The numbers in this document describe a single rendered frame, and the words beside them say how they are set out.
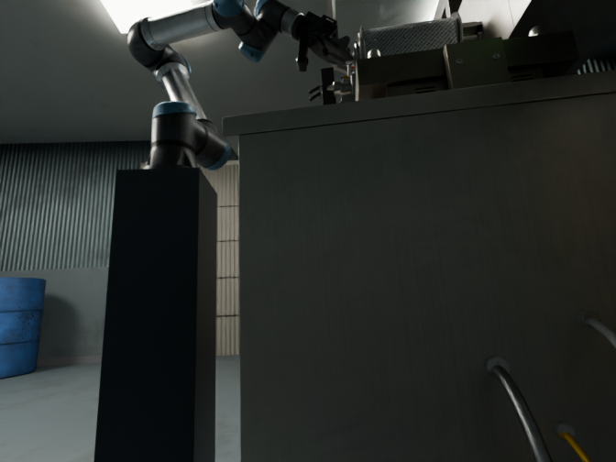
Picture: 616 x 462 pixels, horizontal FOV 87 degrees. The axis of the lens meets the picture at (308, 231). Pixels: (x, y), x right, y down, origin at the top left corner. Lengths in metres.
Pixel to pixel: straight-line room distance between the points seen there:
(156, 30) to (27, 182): 4.42
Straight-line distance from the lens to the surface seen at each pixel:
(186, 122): 1.00
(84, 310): 4.76
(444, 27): 1.08
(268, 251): 0.54
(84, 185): 5.10
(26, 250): 5.26
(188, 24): 1.19
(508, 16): 1.02
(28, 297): 4.42
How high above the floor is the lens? 0.56
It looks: 12 degrees up
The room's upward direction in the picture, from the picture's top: 3 degrees counter-clockwise
